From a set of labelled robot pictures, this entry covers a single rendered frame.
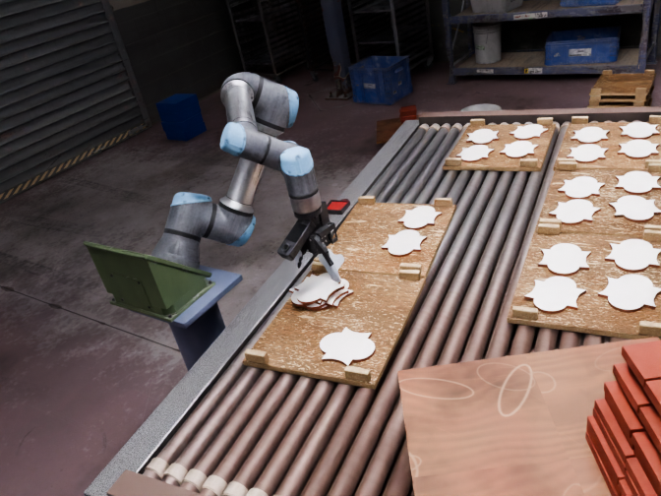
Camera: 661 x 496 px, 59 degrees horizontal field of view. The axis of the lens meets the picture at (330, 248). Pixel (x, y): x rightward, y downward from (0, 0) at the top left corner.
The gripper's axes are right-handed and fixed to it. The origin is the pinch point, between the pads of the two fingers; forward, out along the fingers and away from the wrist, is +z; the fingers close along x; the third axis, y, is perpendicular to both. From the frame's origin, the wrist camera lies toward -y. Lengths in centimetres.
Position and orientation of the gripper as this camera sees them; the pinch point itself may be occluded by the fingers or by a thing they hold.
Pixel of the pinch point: (316, 277)
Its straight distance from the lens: 157.2
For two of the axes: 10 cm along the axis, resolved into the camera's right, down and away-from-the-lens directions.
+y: 6.6, -4.9, 5.8
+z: 1.8, 8.4, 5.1
